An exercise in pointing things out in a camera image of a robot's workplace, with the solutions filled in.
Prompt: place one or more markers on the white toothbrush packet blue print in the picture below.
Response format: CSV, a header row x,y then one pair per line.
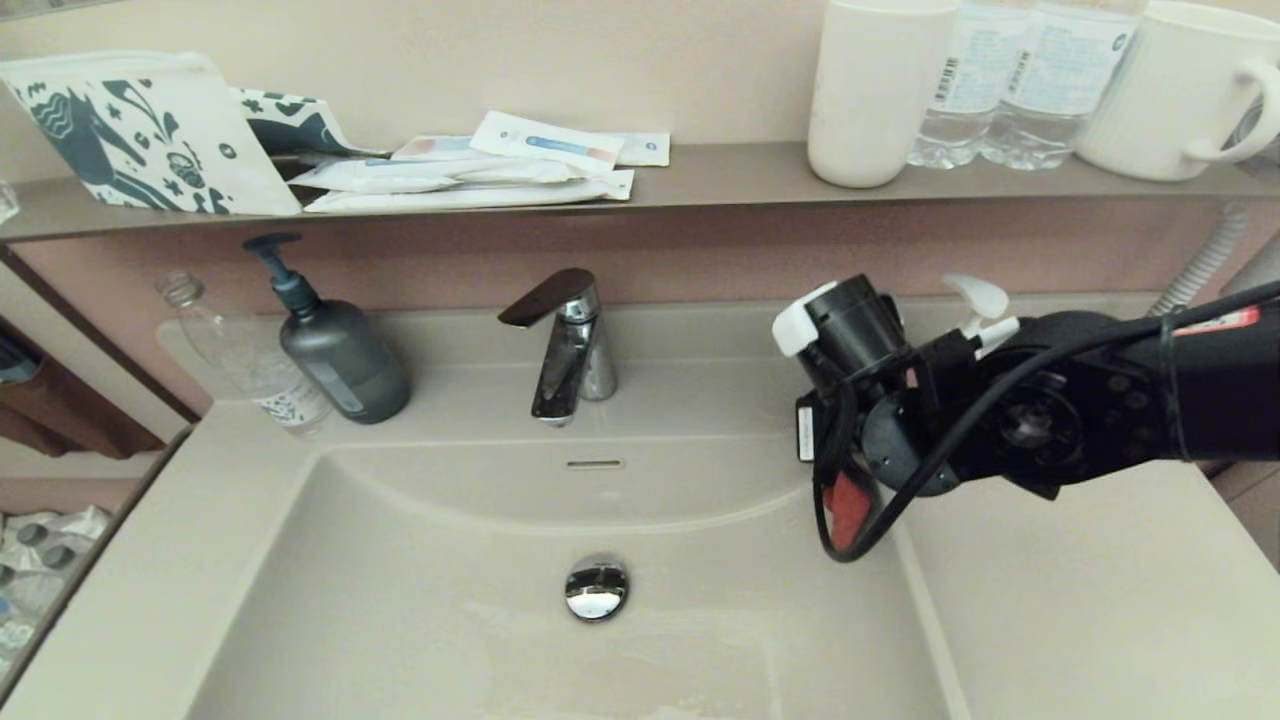
x,y
548,142

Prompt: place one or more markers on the chrome faucet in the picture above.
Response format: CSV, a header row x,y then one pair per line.
x,y
575,350

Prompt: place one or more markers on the white hair dryer handset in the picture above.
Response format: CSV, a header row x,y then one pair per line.
x,y
1258,268

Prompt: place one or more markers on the small white sachet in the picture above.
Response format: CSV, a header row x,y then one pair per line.
x,y
645,150

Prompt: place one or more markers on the chrome drain stopper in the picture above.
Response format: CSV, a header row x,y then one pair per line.
x,y
596,588

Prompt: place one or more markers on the small white patterned pouch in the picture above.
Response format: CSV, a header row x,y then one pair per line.
x,y
300,125

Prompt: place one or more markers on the dark grey pump bottle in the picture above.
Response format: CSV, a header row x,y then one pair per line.
x,y
345,365

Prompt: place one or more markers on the beige sink basin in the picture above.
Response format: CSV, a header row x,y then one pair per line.
x,y
450,600

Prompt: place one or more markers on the white tumbler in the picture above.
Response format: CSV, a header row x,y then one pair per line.
x,y
870,100

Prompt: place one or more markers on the shrink-wrapped water bottle pack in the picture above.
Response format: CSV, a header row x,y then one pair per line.
x,y
45,570

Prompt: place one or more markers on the brown wall shelf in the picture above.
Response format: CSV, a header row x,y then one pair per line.
x,y
720,172

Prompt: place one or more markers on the white ribbed mug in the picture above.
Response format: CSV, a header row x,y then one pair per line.
x,y
1165,90

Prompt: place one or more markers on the clear labelled water bottle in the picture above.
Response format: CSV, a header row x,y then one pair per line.
x,y
965,100
1055,90

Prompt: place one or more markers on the pink soap pump bottle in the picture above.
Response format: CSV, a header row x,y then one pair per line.
x,y
978,298

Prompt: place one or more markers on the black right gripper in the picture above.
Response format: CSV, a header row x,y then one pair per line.
x,y
835,430

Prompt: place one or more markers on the empty clear plastic bottle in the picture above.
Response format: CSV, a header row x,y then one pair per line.
x,y
250,370

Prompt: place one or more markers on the pale pink sachet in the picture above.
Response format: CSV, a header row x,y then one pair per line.
x,y
430,148

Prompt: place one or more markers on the long white sachet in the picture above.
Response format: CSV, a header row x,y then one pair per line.
x,y
480,195
400,175

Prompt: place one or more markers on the large white patterned pouch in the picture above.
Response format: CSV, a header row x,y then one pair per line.
x,y
120,140

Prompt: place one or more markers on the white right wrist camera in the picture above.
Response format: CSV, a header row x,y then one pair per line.
x,y
797,325

